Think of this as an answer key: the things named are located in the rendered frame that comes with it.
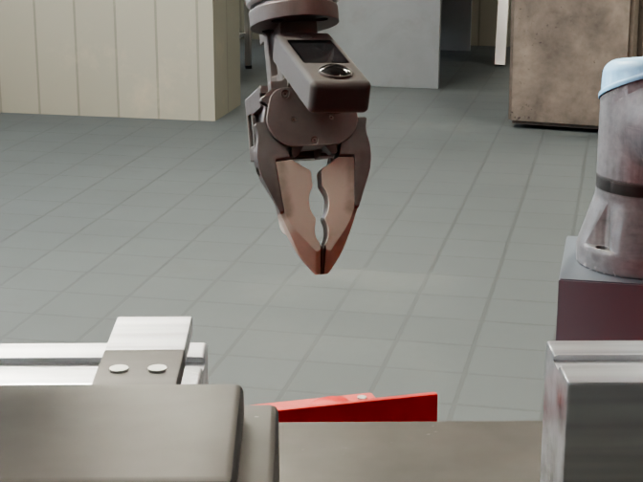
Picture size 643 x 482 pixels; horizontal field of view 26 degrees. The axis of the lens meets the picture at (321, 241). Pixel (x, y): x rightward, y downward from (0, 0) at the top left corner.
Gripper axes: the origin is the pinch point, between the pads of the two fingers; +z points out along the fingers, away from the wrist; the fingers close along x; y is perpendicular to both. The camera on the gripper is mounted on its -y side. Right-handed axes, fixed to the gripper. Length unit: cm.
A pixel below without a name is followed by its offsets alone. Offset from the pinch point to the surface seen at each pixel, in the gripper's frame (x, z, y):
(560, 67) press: -236, -101, 462
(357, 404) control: 0.8, 11.0, -9.0
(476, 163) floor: -177, -56, 423
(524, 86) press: -223, -95, 474
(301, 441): 8.2, 12.1, -22.7
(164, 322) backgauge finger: 18.2, 4.6, -40.2
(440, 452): 0.7, 13.3, -26.2
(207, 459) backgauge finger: 20, 9, -62
